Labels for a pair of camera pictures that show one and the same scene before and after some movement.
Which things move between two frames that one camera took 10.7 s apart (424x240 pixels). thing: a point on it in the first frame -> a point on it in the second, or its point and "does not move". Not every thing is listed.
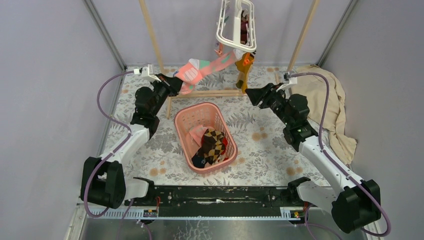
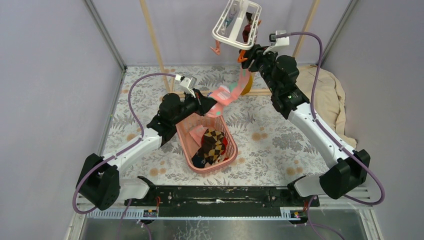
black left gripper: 172,85 -> 205,104
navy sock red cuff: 198,161 does not move
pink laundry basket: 209,114 does not move
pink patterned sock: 197,132 does not move
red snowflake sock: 224,142 does not move
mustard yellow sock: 241,81 -> 248,86
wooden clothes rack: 224,92 does not move
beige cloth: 337,135 does not move
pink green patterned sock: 192,71 -> 225,95
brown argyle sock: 212,145 does not move
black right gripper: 256,95 -> 258,53
